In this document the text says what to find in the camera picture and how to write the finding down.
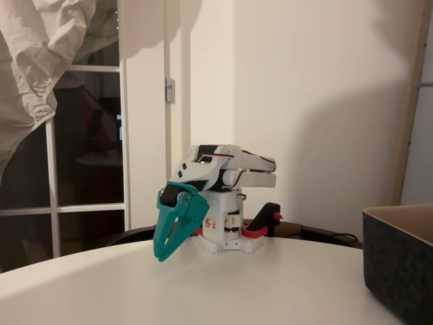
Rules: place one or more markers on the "teal gripper black servo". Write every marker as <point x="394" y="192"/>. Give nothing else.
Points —
<point x="170" y="210"/>

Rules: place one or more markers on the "dark wooden chair backrest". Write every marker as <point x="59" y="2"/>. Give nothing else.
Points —
<point x="291" y="228"/>
<point x="135" y="233"/>

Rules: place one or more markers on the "yellow note marked F5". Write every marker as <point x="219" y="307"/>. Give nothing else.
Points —
<point x="211" y="225"/>

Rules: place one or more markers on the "beige crumpled curtain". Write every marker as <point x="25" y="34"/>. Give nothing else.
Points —
<point x="27" y="67"/>

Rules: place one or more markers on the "wooden framed grey panel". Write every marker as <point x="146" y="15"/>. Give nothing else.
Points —
<point x="407" y="135"/>

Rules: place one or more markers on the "white glazed door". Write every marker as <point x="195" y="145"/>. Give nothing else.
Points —
<point x="125" y="135"/>

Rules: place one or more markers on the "yellow note marked F3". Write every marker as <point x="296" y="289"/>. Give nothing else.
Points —
<point x="231" y="221"/>

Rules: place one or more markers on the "grey metal crossbar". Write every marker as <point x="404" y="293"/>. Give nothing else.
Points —
<point x="426" y="84"/>

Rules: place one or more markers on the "dark grey felt bin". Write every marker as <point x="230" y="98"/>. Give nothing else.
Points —
<point x="395" y="257"/>

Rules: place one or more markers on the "metal door hinge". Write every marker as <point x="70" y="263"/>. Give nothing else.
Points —
<point x="170" y="89"/>

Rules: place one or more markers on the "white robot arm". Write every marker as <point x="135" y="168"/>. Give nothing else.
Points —
<point x="250" y="179"/>

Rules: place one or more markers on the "black and red table clamp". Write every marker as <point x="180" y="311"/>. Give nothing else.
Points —
<point x="265" y="216"/>
<point x="198" y="233"/>

